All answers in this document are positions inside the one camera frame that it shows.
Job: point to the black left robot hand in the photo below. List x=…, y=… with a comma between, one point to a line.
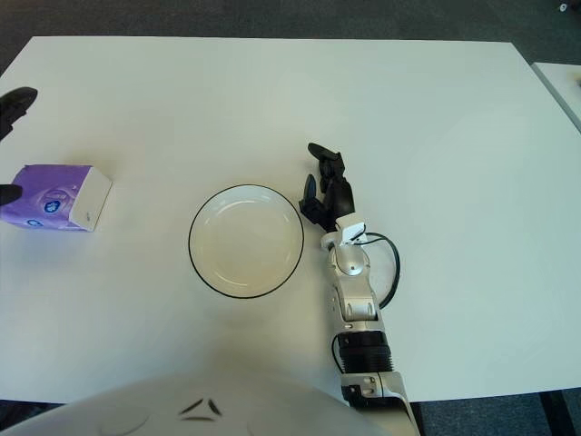
x=16, y=100

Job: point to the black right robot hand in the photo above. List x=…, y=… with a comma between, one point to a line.
x=340, y=195

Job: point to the purple tissue paper pack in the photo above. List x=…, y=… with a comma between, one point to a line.
x=50, y=200

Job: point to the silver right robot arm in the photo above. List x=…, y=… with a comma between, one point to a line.
x=356, y=300

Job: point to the white plate with black rim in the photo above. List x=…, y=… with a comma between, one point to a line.
x=245, y=243

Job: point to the white side table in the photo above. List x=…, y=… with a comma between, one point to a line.
x=560, y=82

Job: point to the grey robot torso shell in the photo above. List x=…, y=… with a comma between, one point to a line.
x=195, y=409

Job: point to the black table leg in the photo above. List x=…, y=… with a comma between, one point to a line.
x=554, y=415

